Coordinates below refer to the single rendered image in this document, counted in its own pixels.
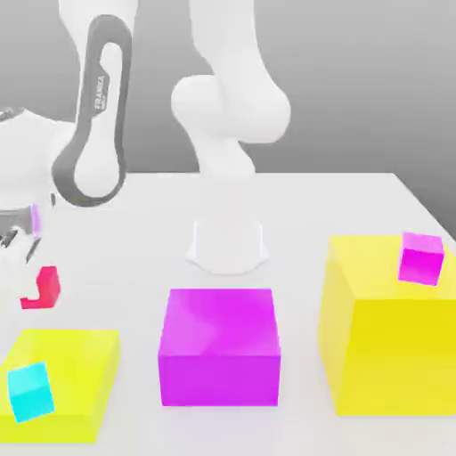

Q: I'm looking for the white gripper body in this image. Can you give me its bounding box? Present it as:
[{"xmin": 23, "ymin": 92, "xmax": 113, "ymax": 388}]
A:
[{"xmin": 0, "ymin": 232, "xmax": 46, "ymax": 288}]

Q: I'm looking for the small red cube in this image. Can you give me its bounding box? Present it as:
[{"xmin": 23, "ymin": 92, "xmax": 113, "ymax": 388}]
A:
[{"xmin": 20, "ymin": 265, "xmax": 62, "ymax": 310}]

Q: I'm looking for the small cyan cube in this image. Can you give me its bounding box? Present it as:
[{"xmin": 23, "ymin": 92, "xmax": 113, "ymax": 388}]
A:
[{"xmin": 6, "ymin": 361, "xmax": 56, "ymax": 424}]

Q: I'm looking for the small magenta cube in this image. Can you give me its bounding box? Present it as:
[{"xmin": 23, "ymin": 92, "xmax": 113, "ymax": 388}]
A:
[{"xmin": 397, "ymin": 231, "xmax": 445, "ymax": 287}]

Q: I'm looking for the large lime yellow box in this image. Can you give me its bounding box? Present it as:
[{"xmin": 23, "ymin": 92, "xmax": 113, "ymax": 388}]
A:
[{"xmin": 0, "ymin": 329, "xmax": 121, "ymax": 445}]

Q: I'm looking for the large magenta box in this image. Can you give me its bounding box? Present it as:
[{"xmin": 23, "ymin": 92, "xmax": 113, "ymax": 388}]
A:
[{"xmin": 158, "ymin": 288, "xmax": 282, "ymax": 408}]

